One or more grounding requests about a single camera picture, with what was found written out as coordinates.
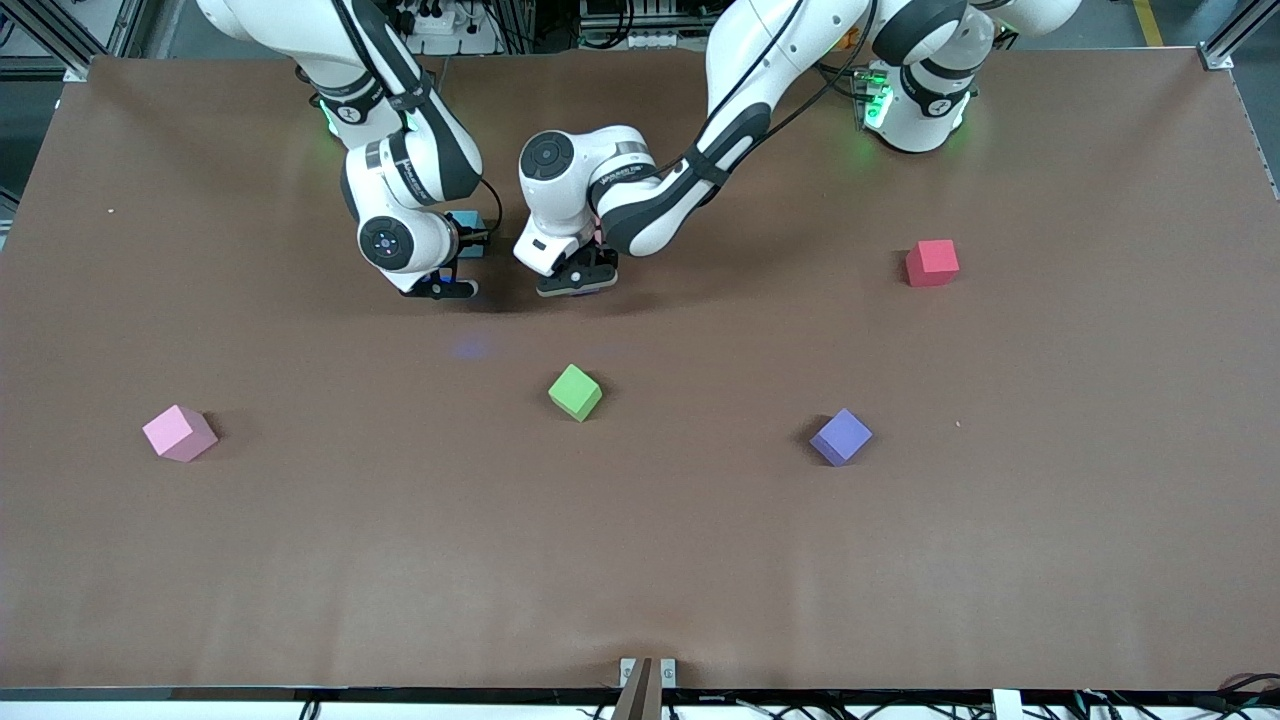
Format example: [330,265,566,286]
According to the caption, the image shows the light blue foam cube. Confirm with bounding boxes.
[446,209,489,260]

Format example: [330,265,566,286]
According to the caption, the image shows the green foam cube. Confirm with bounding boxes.
[548,364,603,422]

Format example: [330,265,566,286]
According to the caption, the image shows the white power strip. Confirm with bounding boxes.
[395,0,473,37]

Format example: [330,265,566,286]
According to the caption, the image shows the pink foam cube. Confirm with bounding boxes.
[142,404,219,463]

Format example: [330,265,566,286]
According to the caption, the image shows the brown paper table cover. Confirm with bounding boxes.
[0,50,1280,693]

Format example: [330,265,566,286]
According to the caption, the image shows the red foam cube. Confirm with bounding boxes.
[905,239,960,288]

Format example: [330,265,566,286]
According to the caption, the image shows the metal table edge bracket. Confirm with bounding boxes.
[619,657,678,690]

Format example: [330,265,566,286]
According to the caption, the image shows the aluminium frame profile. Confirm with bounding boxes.
[0,0,136,83]
[1205,0,1280,71]

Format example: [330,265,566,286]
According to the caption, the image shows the brown strip under bracket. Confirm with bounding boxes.
[611,657,667,720]

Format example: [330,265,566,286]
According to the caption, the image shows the black floor cable loop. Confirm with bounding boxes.
[1212,673,1280,703]

